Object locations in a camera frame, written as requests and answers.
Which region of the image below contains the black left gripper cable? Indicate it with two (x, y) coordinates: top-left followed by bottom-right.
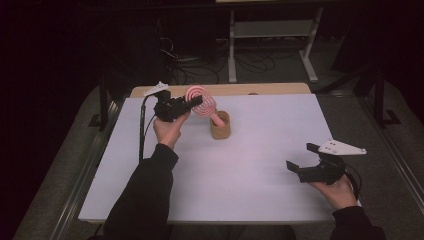
(138, 94), (158, 164)

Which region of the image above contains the pink hairbrush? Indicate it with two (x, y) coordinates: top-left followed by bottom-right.
(185, 85), (227, 128)

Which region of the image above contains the person's right hand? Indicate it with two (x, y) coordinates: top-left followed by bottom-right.
(308, 176), (359, 211)

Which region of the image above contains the white metal shelf stand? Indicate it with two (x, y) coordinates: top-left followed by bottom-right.
(228, 6), (324, 84)

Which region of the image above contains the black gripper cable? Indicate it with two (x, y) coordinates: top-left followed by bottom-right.
(138, 94), (158, 164)
(344, 169), (363, 201)

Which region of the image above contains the tangle of black floor cables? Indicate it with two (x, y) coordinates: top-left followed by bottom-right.
(156, 33), (278, 85)

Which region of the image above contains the person's left hand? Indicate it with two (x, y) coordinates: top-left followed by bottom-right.
(153, 111), (192, 150)

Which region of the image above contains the black metal stand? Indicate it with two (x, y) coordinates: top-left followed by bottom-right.
(372, 64), (403, 128)
(88, 71), (113, 132)

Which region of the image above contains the white table cover sheet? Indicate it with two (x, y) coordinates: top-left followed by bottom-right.
(78, 93), (363, 224)

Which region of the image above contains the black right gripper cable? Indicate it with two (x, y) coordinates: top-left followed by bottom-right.
(344, 169), (363, 201)

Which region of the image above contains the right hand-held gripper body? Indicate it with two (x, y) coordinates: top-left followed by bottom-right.
(298, 139), (368, 186)

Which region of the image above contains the brown wooden cup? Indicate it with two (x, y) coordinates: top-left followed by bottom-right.
(209, 110), (232, 140)

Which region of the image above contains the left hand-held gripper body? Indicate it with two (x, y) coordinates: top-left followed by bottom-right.
(143, 81), (193, 123)

